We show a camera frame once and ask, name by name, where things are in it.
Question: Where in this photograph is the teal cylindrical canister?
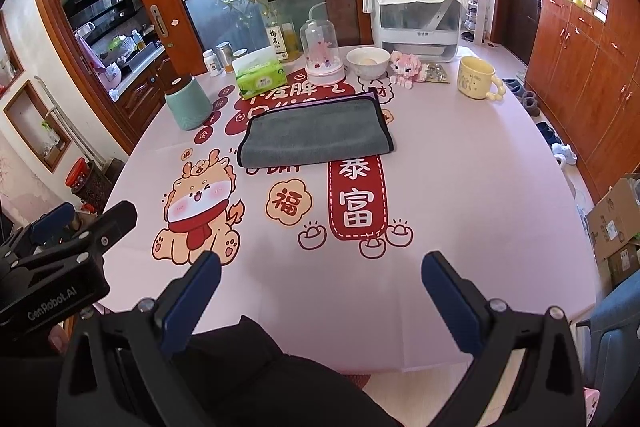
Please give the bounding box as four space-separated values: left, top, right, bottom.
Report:
165 75 213 131

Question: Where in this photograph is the red stool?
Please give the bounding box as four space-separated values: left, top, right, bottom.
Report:
65 157 91 190

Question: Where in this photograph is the glass dome pink figurine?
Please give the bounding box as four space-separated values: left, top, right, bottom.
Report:
299 1 346 87

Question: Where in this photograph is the white pill bottle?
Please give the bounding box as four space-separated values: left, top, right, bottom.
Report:
203 49 222 77

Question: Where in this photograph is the grey folded towel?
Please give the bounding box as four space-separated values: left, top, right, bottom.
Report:
236 89 395 169

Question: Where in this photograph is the blue chair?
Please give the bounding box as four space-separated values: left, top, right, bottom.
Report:
576 271 639 416

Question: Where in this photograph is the wooden cabinet right side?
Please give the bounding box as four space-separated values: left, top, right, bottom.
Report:
525 0 639 202

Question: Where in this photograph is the white ceramic bowl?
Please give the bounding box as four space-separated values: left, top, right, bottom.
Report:
346 46 390 80

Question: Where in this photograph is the green tissue pack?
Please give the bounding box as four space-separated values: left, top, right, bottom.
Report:
232 46 288 100

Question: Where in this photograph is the person's left hand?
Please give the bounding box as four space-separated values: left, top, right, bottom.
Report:
48 324 70 355

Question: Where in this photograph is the yellow beaded-handle mug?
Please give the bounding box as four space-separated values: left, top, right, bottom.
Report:
457 56 506 102

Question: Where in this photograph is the pink plush toy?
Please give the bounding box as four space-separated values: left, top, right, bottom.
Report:
390 51 427 89

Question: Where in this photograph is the glass bottle white label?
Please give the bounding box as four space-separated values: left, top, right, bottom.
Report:
265 0 290 63

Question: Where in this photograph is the white appliance with cloth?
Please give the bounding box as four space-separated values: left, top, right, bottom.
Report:
362 0 469 63

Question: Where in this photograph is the pink printed tablecloth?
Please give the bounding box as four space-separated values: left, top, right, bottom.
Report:
104 74 597 373

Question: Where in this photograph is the metal tin jar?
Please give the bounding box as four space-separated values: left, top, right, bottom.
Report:
216 41 233 72

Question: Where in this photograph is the cardboard box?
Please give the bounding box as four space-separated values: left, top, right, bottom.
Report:
587 173 640 287

